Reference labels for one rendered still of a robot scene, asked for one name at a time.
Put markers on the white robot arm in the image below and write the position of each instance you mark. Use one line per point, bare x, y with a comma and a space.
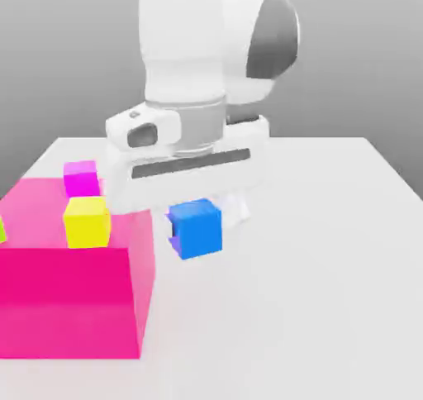
185, 43

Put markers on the small magenta cube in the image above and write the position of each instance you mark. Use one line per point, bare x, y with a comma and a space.
81, 181

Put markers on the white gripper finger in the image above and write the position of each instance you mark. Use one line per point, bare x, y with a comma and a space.
174, 247
234, 210

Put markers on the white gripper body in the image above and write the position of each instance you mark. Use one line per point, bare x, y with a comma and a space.
198, 178

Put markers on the small yellow cube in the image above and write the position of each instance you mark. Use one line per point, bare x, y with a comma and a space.
86, 223

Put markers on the small blue cube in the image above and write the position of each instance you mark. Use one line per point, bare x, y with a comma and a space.
198, 231

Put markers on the large pink box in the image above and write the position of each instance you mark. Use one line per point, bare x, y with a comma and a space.
66, 300

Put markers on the small lime green cube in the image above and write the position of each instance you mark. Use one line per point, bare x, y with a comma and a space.
2, 231

